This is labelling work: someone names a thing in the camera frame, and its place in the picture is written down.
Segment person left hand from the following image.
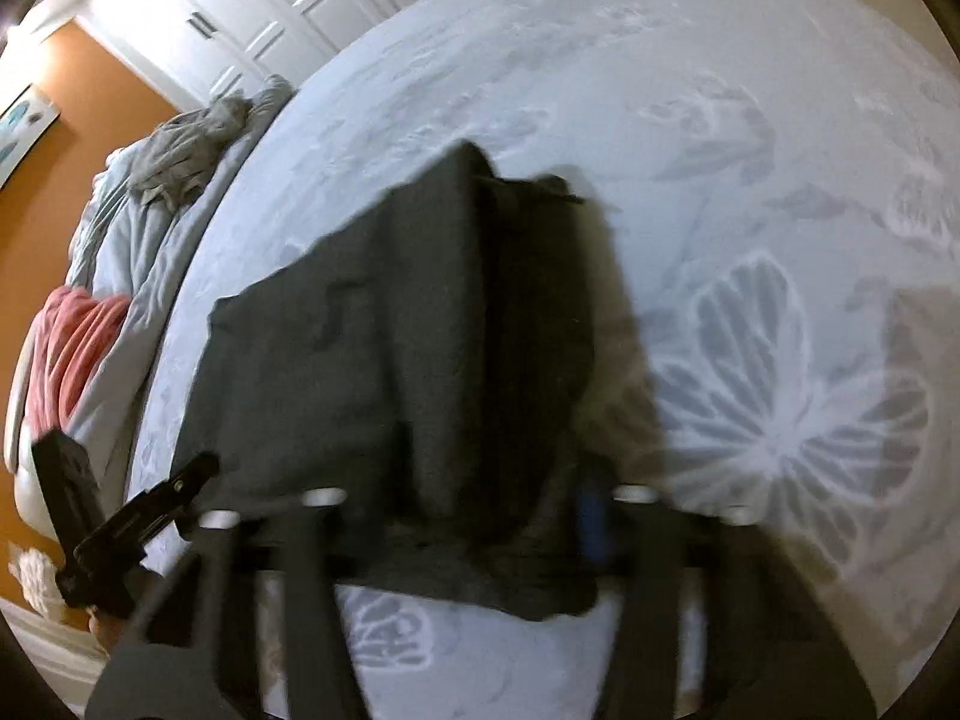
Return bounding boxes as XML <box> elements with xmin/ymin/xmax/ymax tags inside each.
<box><xmin>86</xmin><ymin>567</ymin><xmax>163</xmax><ymax>655</ymax></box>

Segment coral pink blanket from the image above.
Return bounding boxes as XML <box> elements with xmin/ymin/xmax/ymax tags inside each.
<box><xmin>25</xmin><ymin>286</ymin><xmax>132</xmax><ymax>437</ymax></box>

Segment dark grey sweatpants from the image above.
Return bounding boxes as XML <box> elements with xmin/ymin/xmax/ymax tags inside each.
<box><xmin>169</xmin><ymin>138</ymin><xmax>669</xmax><ymax>623</ymax></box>

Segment feather wall picture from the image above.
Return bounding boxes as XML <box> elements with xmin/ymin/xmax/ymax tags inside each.
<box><xmin>0</xmin><ymin>86</ymin><xmax>60</xmax><ymax>187</ymax></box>

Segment light grey duvet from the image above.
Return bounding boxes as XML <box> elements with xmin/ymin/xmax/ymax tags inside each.
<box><xmin>65</xmin><ymin>75</ymin><xmax>295</xmax><ymax>511</ymax></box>

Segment grey crumpled garment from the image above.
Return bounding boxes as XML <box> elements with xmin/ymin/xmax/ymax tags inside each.
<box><xmin>128</xmin><ymin>94</ymin><xmax>252</xmax><ymax>211</ymax></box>

